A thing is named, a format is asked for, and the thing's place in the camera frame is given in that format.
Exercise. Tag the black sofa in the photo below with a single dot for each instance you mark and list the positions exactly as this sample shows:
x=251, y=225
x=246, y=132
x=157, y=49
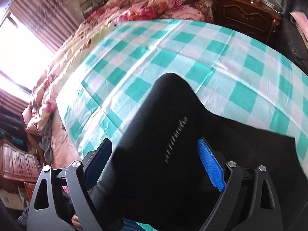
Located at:
x=292, y=43

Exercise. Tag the grey cloth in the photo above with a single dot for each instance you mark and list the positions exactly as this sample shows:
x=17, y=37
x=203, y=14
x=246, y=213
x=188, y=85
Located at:
x=47, y=142

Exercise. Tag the pink cushion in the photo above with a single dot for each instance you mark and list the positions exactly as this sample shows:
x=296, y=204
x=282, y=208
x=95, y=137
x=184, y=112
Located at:
x=300, y=25

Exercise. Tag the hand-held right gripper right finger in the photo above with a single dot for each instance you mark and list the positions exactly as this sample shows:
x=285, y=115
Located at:
x=211, y=166

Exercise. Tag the green white checked bed sheet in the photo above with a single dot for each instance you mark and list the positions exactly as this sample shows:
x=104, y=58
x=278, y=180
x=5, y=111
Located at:
x=168, y=53

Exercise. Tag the pink floral quilt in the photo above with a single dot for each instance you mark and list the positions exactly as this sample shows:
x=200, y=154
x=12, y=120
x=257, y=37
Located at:
x=149, y=7

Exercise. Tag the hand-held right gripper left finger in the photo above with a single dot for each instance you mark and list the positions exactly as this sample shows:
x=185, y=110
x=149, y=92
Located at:
x=97, y=163

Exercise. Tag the black pants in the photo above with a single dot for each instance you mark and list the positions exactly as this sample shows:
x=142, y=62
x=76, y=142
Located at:
x=156, y=113

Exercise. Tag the reddish wooden dresser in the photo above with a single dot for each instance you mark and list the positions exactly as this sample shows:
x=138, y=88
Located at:
x=19, y=161

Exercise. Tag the dark wooden nightstand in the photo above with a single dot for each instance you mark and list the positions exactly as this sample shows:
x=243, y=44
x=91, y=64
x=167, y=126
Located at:
x=245, y=14

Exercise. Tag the bright window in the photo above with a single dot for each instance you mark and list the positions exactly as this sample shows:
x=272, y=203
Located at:
x=21, y=50

